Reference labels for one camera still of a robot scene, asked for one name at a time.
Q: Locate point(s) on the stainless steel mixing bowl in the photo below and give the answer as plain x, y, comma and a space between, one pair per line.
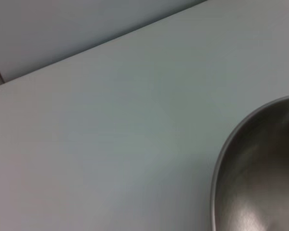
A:
260, 168

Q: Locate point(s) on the white foam board panel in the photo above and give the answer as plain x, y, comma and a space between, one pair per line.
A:
50, 29

